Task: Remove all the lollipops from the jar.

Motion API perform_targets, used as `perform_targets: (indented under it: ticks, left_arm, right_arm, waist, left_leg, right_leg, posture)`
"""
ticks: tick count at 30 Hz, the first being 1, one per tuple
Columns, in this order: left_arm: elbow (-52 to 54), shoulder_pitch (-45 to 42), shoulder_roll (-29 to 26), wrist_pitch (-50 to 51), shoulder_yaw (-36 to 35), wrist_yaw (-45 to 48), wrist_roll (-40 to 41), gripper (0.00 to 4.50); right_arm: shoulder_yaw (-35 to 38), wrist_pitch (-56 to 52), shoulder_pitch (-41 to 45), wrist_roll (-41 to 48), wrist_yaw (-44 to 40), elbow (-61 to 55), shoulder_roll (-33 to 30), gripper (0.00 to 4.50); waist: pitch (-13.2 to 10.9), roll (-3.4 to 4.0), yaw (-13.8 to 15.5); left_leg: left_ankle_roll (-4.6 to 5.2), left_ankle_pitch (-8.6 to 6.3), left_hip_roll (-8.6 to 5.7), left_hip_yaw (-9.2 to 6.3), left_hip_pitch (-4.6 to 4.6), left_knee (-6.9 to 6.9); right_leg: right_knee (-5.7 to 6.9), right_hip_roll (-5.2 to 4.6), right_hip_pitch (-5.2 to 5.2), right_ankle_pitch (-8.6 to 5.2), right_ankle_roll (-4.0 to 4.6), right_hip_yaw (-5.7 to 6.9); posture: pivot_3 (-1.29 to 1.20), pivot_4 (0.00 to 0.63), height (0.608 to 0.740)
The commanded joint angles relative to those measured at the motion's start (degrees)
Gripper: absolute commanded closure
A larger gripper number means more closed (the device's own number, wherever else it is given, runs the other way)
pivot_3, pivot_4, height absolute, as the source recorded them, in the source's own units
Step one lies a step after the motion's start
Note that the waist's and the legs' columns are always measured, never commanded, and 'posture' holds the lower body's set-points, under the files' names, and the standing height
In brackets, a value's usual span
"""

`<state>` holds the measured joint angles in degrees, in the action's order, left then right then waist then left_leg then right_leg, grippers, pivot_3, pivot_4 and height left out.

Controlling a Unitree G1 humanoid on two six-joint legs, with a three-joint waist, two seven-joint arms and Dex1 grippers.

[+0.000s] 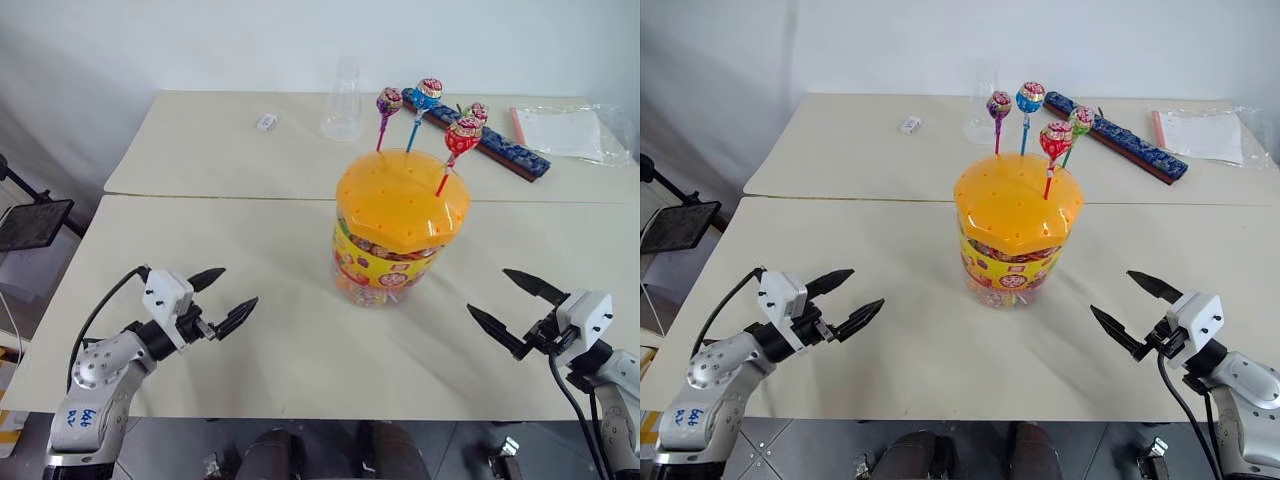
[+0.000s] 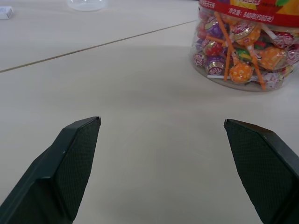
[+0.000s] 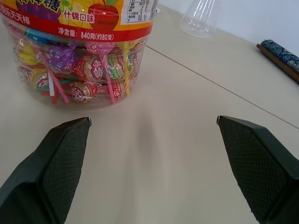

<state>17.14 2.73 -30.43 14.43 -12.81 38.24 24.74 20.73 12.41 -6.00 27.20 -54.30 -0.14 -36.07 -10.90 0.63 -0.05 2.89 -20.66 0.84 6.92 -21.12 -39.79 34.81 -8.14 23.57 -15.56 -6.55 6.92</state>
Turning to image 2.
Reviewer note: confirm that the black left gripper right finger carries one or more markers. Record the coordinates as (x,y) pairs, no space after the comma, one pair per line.
(264,172)

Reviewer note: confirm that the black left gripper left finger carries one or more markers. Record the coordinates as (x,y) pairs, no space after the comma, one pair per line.
(58,172)

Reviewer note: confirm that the orange wrapped lollipop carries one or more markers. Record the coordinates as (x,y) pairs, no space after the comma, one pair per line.
(240,72)

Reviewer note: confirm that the clear plastic lollipop jar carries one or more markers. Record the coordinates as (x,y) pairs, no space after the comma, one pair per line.
(247,42)

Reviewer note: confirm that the small white box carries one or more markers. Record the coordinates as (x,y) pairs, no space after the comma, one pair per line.
(5,12)

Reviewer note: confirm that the clear plastic container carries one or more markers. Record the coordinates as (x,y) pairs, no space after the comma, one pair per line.
(86,4)

